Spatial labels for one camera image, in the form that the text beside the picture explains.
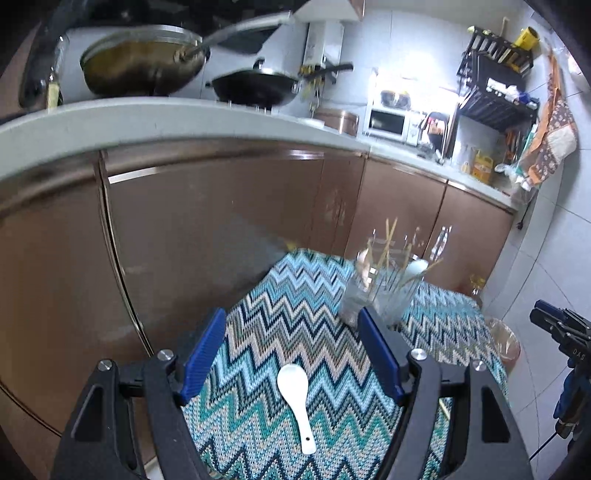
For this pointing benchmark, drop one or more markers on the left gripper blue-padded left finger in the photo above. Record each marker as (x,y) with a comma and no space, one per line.
(179,377)

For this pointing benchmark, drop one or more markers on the black wall rack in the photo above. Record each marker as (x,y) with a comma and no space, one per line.
(492,85)

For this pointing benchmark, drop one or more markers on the wire utensil basket with tray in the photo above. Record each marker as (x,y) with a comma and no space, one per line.
(387,277)

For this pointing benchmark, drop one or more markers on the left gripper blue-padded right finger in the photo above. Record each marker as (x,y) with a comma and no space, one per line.
(412,379)

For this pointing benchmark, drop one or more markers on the brass coloured wok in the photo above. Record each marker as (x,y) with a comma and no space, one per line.
(158,60)

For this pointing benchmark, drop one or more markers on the brown rice cooker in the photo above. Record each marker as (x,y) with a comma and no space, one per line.
(343,121)

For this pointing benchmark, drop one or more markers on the white gas water heater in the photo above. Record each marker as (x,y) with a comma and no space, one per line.
(324,43)

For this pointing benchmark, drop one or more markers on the yellow detergent bottle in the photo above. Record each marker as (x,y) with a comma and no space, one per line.
(482,168)

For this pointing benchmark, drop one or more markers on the white ceramic soup spoon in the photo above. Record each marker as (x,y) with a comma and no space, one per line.
(292,382)

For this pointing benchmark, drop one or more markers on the zigzag patterned table mat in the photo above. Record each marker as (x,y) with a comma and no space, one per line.
(241,425)

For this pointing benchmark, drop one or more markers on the black wok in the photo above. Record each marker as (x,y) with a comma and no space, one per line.
(265,88)

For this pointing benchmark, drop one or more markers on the orange patterned hanging cloth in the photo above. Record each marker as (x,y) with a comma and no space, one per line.
(556,137)

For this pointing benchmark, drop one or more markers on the white microwave oven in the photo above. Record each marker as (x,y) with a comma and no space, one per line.
(393,124)

